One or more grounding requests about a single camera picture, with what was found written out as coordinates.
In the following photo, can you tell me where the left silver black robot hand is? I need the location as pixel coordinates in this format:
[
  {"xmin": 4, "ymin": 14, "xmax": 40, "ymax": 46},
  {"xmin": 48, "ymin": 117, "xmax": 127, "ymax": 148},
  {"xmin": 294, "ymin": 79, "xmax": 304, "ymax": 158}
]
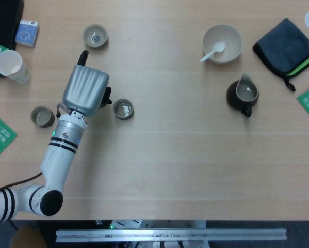
[{"xmin": 62, "ymin": 50, "xmax": 110, "ymax": 117}]

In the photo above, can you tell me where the tall grey teacup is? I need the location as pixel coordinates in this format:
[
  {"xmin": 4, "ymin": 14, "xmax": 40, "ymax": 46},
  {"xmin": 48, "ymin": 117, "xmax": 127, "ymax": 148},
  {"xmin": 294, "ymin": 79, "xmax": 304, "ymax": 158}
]
[{"xmin": 30, "ymin": 106, "xmax": 55, "ymax": 128}]

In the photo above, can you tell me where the brown arm cable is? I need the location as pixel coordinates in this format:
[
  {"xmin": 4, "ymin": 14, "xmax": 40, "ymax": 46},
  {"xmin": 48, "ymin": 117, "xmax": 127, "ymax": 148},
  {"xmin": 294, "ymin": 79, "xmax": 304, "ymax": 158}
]
[{"xmin": 0, "ymin": 102, "xmax": 72, "ymax": 196}]

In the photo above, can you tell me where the dark brown pouring pitcher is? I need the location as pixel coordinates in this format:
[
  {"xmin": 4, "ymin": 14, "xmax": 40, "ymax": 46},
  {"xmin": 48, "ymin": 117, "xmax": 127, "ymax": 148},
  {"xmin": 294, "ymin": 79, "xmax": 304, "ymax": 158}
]
[{"xmin": 226, "ymin": 73, "xmax": 260, "ymax": 118}]

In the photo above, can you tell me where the blue white small box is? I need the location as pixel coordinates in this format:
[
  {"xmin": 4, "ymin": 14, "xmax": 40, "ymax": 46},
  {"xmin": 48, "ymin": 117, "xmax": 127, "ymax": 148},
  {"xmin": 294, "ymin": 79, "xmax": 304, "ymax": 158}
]
[{"xmin": 14, "ymin": 19, "xmax": 40, "ymax": 48}]

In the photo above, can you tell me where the white plastic spoon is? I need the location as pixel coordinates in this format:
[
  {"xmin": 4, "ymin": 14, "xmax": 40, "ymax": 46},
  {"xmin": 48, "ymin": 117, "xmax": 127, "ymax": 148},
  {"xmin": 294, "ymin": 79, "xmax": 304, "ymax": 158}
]
[{"xmin": 200, "ymin": 42, "xmax": 226, "ymax": 63}]

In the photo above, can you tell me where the brown round stool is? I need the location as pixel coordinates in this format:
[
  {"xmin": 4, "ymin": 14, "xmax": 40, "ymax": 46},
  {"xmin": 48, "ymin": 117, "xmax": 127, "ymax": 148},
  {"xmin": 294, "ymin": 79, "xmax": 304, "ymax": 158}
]
[{"xmin": 9, "ymin": 226, "xmax": 48, "ymax": 248}]

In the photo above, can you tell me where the aluminium rail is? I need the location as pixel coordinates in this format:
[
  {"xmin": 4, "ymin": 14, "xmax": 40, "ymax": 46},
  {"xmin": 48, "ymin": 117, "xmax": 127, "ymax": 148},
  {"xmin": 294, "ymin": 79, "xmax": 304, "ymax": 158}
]
[{"xmin": 55, "ymin": 228, "xmax": 287, "ymax": 243}]

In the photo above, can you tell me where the black tray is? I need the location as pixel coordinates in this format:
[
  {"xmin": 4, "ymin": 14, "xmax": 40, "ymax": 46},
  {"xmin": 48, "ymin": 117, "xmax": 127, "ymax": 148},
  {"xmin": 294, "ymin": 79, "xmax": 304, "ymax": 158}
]
[{"xmin": 0, "ymin": 0, "xmax": 24, "ymax": 78}]

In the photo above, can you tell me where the black cast iron teapot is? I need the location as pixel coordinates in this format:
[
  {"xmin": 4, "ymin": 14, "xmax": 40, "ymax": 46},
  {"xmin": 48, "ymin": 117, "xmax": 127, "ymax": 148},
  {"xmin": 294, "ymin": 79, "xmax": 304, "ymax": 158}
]
[{"xmin": 100, "ymin": 87, "xmax": 112, "ymax": 109}]

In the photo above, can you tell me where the wide grey teacup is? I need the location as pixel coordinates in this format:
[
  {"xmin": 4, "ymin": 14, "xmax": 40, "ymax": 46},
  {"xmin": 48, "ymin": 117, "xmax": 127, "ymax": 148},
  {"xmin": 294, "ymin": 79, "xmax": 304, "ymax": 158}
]
[{"xmin": 82, "ymin": 24, "xmax": 109, "ymax": 49}]

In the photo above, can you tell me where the beige bowl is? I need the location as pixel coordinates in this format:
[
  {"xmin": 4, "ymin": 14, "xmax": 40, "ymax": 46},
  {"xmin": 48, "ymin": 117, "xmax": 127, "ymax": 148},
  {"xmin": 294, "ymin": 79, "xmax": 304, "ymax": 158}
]
[{"xmin": 202, "ymin": 24, "xmax": 244, "ymax": 65}]

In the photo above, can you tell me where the folded grey cloth green trim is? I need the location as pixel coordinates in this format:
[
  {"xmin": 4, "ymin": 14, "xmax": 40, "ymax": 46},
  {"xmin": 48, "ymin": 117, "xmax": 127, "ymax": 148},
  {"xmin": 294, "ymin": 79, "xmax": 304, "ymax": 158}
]
[{"xmin": 252, "ymin": 17, "xmax": 309, "ymax": 92}]

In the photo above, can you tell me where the small cup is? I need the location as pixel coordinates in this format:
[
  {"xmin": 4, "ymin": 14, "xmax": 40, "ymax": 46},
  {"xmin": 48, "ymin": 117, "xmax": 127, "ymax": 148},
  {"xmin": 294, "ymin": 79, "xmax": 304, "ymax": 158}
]
[{"xmin": 112, "ymin": 99, "xmax": 135, "ymax": 121}]

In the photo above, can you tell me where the white paper cup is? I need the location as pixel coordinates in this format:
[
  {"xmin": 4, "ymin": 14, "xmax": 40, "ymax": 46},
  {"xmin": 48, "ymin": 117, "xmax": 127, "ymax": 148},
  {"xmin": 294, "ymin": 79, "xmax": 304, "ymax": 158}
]
[{"xmin": 0, "ymin": 50, "xmax": 31, "ymax": 83}]

